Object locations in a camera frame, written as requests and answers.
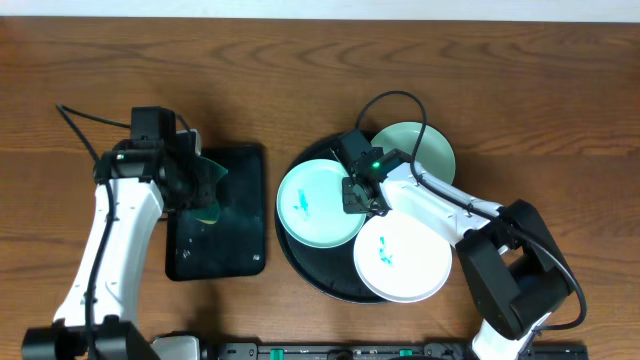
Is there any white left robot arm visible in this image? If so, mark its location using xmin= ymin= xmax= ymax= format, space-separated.
xmin=21 ymin=130 xmax=215 ymax=360

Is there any black round tray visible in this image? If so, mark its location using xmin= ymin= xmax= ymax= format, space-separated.
xmin=275 ymin=134 xmax=384 ymax=304

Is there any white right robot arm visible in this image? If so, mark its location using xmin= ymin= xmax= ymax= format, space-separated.
xmin=340 ymin=148 xmax=581 ymax=359

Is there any mint green plate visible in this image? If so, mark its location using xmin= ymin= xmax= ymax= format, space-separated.
xmin=276 ymin=159 xmax=366 ymax=249

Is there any black rectangular tray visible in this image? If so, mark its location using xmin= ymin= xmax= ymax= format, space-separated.
xmin=165 ymin=144 xmax=267 ymax=281

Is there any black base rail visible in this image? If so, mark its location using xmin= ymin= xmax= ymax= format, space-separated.
xmin=217 ymin=340 xmax=589 ymax=360

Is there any sage green plate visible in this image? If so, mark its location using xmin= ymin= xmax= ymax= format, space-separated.
xmin=371 ymin=122 xmax=456 ymax=184

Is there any white plate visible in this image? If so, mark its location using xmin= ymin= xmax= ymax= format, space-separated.
xmin=353 ymin=211 xmax=452 ymax=303

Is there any green yellow sponge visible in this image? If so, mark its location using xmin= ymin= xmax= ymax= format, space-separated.
xmin=191 ymin=156 xmax=228 ymax=225

